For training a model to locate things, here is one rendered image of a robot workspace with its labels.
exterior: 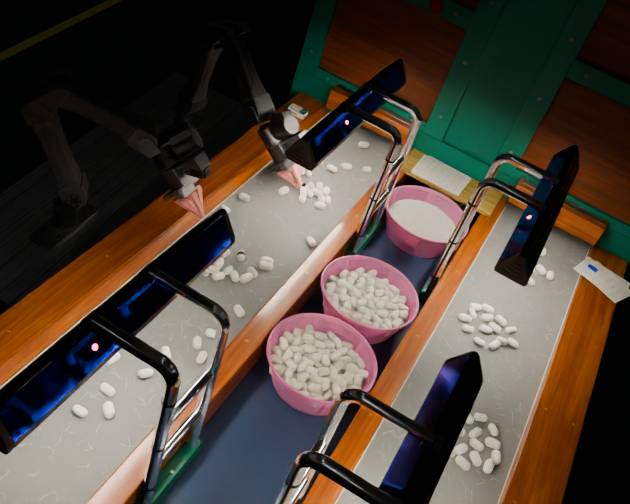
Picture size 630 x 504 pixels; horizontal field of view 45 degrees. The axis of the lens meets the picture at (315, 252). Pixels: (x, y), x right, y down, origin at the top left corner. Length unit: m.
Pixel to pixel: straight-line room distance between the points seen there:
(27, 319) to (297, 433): 0.64
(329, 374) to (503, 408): 0.43
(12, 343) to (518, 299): 1.34
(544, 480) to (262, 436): 0.63
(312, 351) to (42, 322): 0.61
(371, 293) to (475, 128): 0.75
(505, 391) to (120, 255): 1.00
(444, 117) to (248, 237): 0.82
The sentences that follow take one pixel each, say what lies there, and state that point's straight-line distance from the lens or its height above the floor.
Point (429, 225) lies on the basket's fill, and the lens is 2.33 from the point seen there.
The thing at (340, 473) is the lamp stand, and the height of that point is 1.12.
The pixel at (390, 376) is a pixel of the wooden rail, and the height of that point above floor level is 0.76.
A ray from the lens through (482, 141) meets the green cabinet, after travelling 2.51.
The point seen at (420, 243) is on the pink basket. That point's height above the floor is 0.74.
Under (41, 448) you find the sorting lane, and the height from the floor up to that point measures 0.74.
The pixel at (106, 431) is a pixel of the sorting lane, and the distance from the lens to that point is 1.59.
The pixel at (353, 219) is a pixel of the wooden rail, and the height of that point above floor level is 0.77.
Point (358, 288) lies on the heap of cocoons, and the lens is 2.00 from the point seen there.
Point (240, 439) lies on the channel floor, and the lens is 1.70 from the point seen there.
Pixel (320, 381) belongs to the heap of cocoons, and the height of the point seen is 0.74.
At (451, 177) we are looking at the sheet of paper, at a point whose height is 0.78.
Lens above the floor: 2.06
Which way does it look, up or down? 40 degrees down
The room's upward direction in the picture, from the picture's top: 20 degrees clockwise
